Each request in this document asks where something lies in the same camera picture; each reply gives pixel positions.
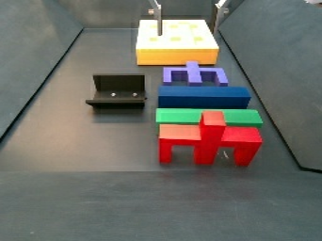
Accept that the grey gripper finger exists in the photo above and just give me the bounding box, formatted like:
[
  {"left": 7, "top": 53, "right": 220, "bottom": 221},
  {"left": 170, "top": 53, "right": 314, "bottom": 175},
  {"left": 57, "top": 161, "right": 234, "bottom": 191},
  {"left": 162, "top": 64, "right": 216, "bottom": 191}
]
[
  {"left": 214, "top": 0, "right": 228, "bottom": 30},
  {"left": 148, "top": 0, "right": 162, "bottom": 36}
]

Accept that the green rectangular block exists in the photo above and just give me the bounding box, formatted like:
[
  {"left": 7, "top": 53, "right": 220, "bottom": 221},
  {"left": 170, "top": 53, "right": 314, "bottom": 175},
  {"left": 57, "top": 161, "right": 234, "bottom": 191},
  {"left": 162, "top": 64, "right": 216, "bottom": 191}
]
[{"left": 156, "top": 108, "right": 263, "bottom": 128}]

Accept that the yellow slotted board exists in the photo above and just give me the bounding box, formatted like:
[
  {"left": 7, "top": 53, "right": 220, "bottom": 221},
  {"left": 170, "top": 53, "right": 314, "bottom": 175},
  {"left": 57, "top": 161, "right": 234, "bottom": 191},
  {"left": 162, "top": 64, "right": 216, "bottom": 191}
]
[{"left": 136, "top": 20, "right": 219, "bottom": 66}]

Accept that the purple comb-shaped block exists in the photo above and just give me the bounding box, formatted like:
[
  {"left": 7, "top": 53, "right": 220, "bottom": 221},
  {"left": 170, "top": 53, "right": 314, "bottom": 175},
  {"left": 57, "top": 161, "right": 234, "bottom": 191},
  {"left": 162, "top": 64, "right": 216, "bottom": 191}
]
[{"left": 163, "top": 61, "right": 228, "bottom": 87}]

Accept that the blue rectangular block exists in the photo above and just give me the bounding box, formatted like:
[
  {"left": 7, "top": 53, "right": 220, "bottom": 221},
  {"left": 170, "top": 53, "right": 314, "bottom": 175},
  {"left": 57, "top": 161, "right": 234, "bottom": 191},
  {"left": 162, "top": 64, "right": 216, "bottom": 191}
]
[{"left": 159, "top": 86, "right": 251, "bottom": 109}]

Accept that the red comb-shaped block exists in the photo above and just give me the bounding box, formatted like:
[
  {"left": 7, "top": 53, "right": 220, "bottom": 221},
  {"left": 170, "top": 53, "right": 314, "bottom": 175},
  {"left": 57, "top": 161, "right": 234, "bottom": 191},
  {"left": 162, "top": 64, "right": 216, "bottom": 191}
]
[{"left": 159, "top": 110, "right": 263, "bottom": 167}]

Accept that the black angle bracket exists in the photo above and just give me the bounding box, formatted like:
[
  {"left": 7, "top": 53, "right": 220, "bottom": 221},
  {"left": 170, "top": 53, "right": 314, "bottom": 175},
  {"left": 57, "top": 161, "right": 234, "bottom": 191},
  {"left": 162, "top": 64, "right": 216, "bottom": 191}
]
[{"left": 85, "top": 73, "right": 145, "bottom": 107}]

